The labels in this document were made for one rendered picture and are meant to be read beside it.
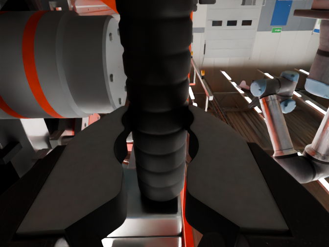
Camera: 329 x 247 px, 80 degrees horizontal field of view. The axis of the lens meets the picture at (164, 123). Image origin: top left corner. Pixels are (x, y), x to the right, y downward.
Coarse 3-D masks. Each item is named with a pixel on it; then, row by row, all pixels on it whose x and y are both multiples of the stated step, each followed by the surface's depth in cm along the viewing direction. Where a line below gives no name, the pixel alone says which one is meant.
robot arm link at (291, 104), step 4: (292, 96) 96; (280, 100) 97; (284, 100) 95; (288, 100) 94; (292, 100) 94; (280, 104) 96; (284, 104) 95; (288, 104) 94; (292, 104) 95; (284, 108) 95; (288, 108) 96; (292, 108) 96; (284, 112) 97; (288, 112) 97
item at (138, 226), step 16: (128, 176) 17; (128, 192) 15; (128, 208) 14; (144, 208) 14; (160, 208) 14; (176, 208) 14; (128, 224) 14; (144, 224) 14; (160, 224) 14; (176, 224) 14; (112, 240) 15; (128, 240) 15; (144, 240) 15; (160, 240) 15; (176, 240) 15
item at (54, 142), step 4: (56, 132) 37; (60, 132) 38; (64, 132) 38; (52, 136) 36; (56, 136) 37; (60, 136) 37; (64, 136) 38; (68, 136) 38; (72, 136) 37; (128, 136) 38; (52, 140) 36; (56, 140) 36; (60, 140) 37; (64, 140) 37; (68, 140) 37; (128, 140) 38; (132, 140) 38; (52, 144) 36; (56, 144) 36; (60, 144) 37; (64, 144) 37; (52, 148) 37
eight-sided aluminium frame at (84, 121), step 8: (40, 0) 43; (48, 0) 43; (56, 0) 43; (64, 0) 43; (72, 0) 45; (48, 8) 44; (56, 8) 46; (64, 8) 44; (72, 8) 46; (64, 120) 50; (72, 120) 54; (80, 120) 50; (88, 120) 54; (64, 128) 49; (80, 128) 49
